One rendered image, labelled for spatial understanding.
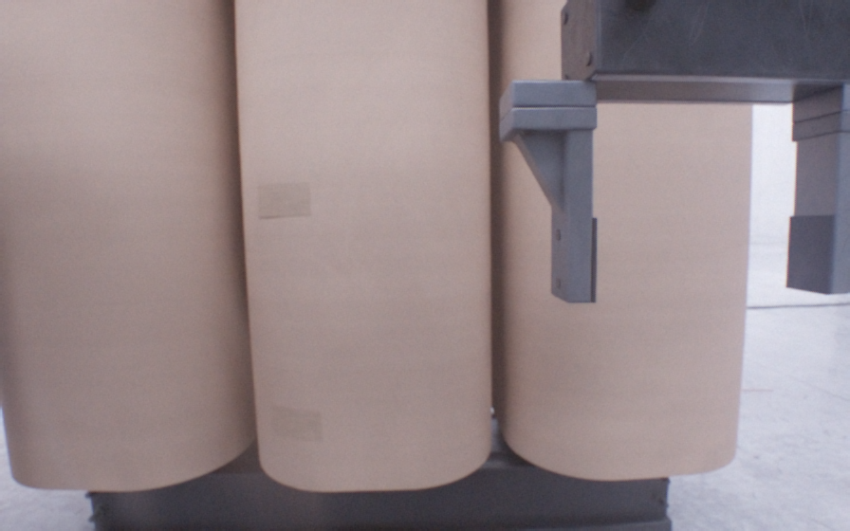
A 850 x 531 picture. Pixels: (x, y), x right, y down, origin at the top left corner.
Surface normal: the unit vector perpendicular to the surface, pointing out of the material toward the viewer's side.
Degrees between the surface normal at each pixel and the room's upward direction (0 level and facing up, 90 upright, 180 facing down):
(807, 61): 90
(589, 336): 90
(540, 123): 90
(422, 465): 90
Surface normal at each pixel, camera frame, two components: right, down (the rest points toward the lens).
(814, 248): -1.00, 0.02
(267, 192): -0.43, 0.09
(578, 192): 0.02, 0.09
